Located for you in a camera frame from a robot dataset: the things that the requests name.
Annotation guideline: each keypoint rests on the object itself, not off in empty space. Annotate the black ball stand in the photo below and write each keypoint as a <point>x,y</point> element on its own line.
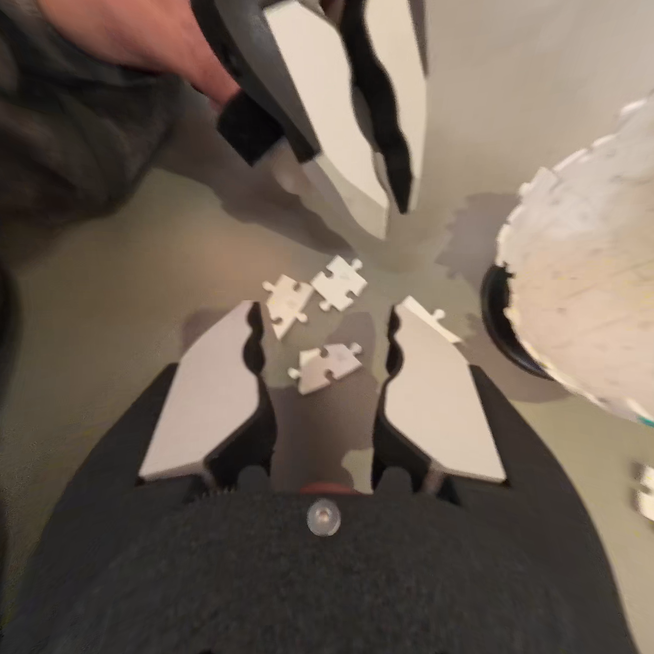
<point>498,332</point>

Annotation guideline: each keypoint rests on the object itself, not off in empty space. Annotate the person's left hand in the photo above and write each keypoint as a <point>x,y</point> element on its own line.
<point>143,30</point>

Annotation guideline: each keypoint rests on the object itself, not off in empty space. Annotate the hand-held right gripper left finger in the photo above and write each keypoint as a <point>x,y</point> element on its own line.
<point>204,403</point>

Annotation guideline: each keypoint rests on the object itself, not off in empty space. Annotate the colourful 3D puzzle ball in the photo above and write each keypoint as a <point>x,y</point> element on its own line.
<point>587,265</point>

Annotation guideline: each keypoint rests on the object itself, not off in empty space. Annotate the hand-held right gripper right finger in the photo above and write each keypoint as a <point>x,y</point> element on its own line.
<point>439,414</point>

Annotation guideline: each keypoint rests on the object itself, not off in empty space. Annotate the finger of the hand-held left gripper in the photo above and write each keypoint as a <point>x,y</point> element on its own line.
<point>403,76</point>
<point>322,92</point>

